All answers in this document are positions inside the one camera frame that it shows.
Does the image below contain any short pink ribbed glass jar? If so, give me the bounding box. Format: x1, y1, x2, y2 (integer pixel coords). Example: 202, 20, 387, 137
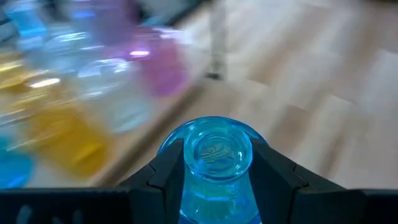
124, 27, 191, 96

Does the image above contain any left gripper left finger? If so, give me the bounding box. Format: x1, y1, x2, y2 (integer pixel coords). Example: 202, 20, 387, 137
0, 139, 186, 224

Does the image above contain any black metal shelf end frame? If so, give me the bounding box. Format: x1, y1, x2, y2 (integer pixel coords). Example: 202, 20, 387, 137
206, 0, 229, 80

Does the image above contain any round yellow textured glass vase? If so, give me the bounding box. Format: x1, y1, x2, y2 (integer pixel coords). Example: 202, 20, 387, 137
27, 105, 109, 178

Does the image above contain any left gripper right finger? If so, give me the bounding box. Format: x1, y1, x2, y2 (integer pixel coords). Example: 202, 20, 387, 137
250, 138, 398, 224

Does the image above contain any small clear ribbed glass jar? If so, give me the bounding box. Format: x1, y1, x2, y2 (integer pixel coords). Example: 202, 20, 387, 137
77, 58, 153, 134

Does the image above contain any blue embossed medallion glass vase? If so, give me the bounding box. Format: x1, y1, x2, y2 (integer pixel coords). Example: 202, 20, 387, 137
157, 116, 269, 224

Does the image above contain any blue diamond-textured glass vase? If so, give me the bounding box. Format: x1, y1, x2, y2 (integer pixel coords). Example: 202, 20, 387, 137
0, 136, 35, 190

